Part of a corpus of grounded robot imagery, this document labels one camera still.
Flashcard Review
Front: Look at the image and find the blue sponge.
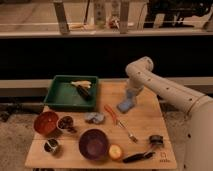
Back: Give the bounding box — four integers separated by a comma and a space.
117, 99, 135, 113

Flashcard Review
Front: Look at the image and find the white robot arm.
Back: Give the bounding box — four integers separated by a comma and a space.
125, 56, 213, 171

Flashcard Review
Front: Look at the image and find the purple bowl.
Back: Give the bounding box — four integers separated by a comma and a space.
78, 129, 109, 161

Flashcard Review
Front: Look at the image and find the small bowl with brown contents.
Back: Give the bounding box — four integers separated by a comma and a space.
57, 116, 77, 134

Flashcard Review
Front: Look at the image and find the red bowl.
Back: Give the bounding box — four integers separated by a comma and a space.
34, 111, 59, 136

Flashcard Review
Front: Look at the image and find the crumpled blue-grey cloth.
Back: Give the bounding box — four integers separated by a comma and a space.
85, 112, 105, 124

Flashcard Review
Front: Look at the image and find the dark eggplant in tray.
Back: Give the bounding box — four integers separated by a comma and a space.
77, 85, 91, 100

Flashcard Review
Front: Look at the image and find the yellow banana in tray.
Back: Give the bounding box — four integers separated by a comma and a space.
71, 80, 91, 88

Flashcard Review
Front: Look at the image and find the small dark round container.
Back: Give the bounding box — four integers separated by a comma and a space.
149, 135, 164, 147

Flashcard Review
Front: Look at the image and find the yellow red apple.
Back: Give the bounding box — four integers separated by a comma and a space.
108, 144, 123, 160

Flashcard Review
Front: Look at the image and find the green plastic tray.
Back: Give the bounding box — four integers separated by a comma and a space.
44, 75, 99, 112

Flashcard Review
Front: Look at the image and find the small metal cup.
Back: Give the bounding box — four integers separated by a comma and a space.
44, 139, 60, 155

